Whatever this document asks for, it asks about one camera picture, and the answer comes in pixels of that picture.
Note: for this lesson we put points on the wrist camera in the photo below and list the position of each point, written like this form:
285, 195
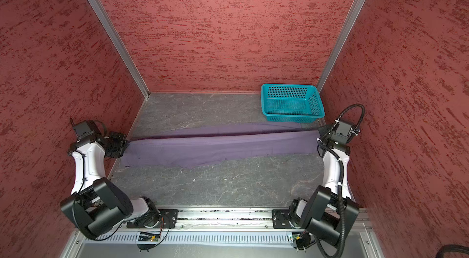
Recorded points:
343, 132
85, 129

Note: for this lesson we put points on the white slotted cable duct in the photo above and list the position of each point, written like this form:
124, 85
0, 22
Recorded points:
261, 239

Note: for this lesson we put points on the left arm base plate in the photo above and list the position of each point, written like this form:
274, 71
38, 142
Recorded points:
155, 219

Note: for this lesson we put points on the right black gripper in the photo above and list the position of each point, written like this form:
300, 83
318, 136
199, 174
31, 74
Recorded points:
323, 128

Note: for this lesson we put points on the connector board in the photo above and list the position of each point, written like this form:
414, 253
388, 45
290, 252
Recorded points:
301, 241
148, 237

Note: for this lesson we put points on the teal plastic basket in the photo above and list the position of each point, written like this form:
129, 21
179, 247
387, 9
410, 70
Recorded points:
291, 103

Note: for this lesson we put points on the right aluminium corner post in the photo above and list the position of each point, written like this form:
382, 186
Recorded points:
346, 29

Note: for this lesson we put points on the right connector board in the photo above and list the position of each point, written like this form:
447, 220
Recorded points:
301, 241

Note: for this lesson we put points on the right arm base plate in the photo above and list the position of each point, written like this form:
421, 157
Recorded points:
281, 219

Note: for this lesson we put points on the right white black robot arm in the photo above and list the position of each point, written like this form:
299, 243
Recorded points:
330, 213

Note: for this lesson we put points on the aluminium corner post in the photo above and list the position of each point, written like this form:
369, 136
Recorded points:
346, 29
119, 45

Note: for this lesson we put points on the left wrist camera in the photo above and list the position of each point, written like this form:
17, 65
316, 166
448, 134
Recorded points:
85, 129

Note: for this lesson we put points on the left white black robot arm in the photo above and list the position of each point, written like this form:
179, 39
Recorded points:
96, 206

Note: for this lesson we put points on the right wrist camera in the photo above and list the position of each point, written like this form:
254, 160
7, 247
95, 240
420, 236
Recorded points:
343, 132

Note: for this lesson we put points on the left aluminium corner post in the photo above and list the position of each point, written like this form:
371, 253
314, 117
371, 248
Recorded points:
119, 45

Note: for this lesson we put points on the left connector board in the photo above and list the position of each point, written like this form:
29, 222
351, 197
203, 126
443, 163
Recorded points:
148, 237

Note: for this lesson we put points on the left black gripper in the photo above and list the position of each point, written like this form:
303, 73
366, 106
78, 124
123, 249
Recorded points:
123, 144

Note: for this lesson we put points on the purple trousers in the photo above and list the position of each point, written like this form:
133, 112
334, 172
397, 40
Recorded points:
191, 147

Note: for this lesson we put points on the aluminium front rail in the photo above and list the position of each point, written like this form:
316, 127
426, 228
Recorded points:
227, 219

